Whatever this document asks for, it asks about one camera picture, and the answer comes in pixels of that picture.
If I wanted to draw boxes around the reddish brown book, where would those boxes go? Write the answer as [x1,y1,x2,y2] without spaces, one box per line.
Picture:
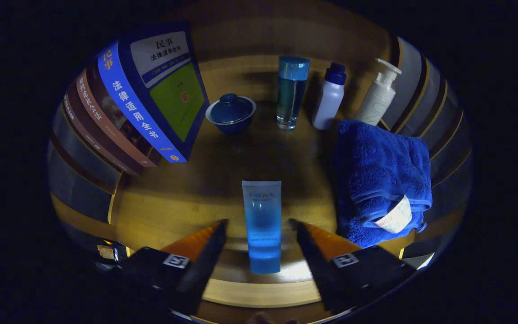
[76,63,161,168]

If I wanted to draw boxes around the blue folded towel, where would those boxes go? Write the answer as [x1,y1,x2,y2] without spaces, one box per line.
[333,119,433,249]

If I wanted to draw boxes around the white bottle with blue cap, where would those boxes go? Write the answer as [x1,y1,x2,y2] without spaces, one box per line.
[312,62,347,131]

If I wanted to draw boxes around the white pump bottle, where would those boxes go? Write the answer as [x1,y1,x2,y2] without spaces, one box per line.
[355,58,402,126]

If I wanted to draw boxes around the blue cosmetic tube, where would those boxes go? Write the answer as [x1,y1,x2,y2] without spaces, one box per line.
[241,180,282,275]

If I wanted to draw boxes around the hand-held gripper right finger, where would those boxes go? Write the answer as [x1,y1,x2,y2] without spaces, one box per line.
[288,218,417,314]

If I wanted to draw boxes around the teal clear bottle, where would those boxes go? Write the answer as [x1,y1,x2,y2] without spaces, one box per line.
[277,55,311,131]

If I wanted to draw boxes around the wooden cabinet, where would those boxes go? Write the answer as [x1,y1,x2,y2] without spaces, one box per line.
[48,0,473,311]

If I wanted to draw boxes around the blue book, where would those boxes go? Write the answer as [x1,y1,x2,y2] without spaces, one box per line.
[97,22,210,163]

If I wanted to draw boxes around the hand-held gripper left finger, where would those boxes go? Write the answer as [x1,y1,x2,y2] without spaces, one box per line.
[115,219,229,316]

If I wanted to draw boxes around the dark brown book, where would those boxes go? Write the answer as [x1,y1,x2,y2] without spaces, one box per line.
[63,92,143,176]

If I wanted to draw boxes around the wooden countertop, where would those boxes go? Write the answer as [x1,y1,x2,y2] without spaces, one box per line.
[50,54,426,309]

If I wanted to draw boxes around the blue lidded teacup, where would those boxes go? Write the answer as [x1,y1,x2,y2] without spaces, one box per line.
[205,93,257,135]

